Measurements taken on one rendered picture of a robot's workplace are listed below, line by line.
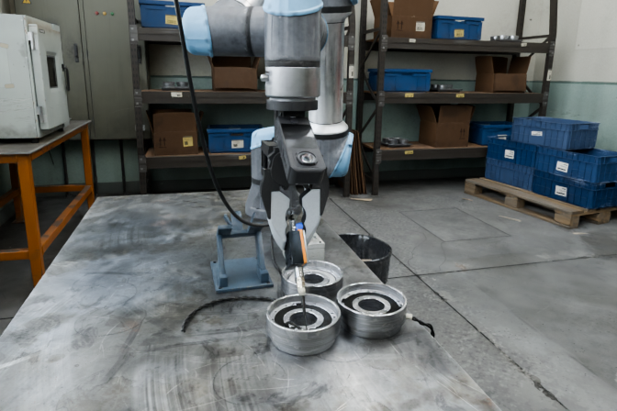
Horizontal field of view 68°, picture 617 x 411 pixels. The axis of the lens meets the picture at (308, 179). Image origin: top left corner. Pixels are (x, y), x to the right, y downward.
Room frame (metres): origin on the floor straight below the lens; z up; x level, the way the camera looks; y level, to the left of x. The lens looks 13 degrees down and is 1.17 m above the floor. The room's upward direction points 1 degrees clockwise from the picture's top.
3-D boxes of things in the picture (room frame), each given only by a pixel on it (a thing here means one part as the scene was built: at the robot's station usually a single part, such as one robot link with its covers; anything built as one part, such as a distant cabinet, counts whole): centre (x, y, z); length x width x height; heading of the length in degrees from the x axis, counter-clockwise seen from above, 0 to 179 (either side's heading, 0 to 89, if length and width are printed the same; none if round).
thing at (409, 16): (4.67, -0.89, 1.69); 0.59 x 0.41 x 0.38; 110
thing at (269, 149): (0.64, 0.03, 1.07); 0.09 x 0.08 x 0.12; 16
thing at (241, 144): (4.26, 0.69, 0.56); 0.52 x 0.38 x 0.22; 102
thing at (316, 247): (0.87, 0.01, 0.82); 0.08 x 0.07 x 0.05; 15
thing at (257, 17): (0.74, 0.03, 1.23); 0.11 x 0.11 x 0.08; 83
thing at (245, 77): (4.24, 0.70, 1.19); 0.52 x 0.42 x 0.38; 105
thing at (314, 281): (0.72, -0.01, 0.82); 0.10 x 0.10 x 0.04
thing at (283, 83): (0.63, 0.03, 1.15); 0.08 x 0.08 x 0.05
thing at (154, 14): (4.13, 1.19, 1.61); 0.52 x 0.38 x 0.22; 108
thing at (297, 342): (0.59, 0.00, 0.82); 0.10 x 0.10 x 0.04
